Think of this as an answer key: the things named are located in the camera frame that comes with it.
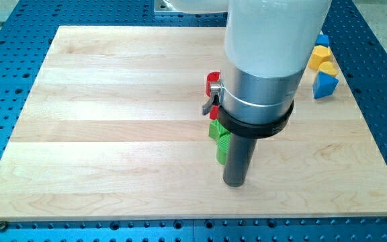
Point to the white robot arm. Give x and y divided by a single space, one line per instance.
266 38

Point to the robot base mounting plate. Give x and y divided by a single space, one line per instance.
161 6

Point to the red small block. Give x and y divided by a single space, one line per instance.
213 115

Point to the green star block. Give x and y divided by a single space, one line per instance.
216 130

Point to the green cylinder block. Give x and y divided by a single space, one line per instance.
222 146

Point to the red cylinder block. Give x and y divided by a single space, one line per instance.
212 80

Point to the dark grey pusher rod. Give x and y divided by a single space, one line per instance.
238 159

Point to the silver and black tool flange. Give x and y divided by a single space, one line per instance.
251 106

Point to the wooden board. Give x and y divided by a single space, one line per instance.
113 130

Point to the blue triangle block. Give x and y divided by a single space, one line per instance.
324 85

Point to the yellow hexagon block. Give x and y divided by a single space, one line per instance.
320 54

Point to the yellow heart block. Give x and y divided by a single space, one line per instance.
328 68

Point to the blue small cube block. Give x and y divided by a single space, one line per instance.
322 40

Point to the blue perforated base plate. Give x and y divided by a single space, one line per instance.
26 35

